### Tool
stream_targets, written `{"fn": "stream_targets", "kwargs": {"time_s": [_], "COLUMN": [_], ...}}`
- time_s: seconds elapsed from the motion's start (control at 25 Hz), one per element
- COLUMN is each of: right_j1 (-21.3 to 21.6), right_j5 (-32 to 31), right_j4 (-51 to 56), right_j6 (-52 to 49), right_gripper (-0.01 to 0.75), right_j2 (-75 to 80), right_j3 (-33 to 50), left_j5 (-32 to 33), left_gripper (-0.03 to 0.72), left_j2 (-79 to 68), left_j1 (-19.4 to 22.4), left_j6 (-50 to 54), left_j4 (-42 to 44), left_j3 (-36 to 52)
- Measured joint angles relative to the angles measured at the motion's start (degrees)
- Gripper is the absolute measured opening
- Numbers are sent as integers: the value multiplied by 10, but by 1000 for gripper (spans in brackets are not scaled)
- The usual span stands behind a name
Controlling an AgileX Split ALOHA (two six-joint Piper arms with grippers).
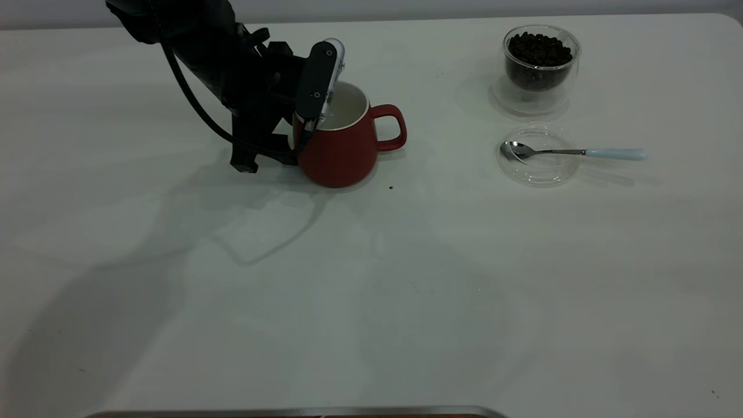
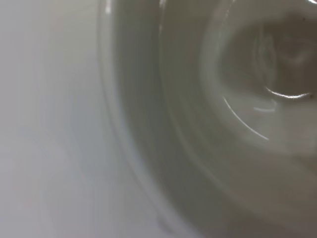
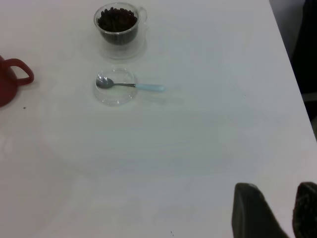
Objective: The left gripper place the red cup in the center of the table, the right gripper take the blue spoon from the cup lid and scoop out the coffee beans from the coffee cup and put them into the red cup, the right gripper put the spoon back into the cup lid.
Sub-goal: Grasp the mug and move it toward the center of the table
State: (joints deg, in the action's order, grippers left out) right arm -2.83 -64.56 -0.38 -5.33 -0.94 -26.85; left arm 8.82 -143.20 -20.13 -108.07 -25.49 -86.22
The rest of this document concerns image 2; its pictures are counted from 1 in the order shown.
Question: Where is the red ceramic mug white inside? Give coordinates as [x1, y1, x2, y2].
[96, 0, 317, 238]

